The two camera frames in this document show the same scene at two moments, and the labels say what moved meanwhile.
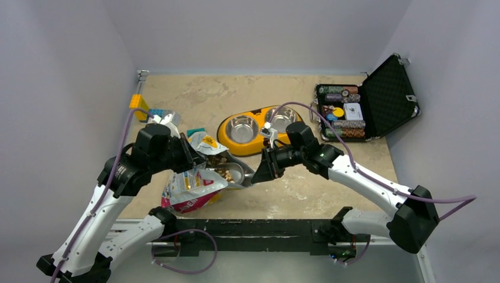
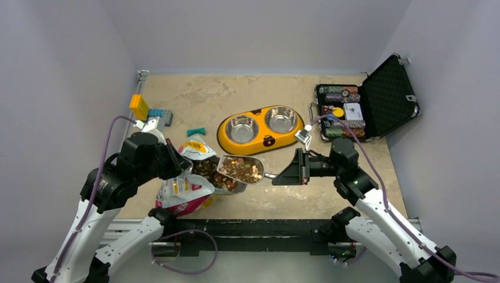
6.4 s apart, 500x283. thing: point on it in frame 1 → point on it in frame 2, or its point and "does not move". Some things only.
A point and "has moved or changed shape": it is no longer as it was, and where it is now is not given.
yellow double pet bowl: [240, 135] does not move
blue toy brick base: [161, 112] does not move
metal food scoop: [234, 174] has moved or changed shape
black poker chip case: [382, 103] does not move
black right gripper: [269, 168] → [298, 172]
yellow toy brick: [138, 102] does not move
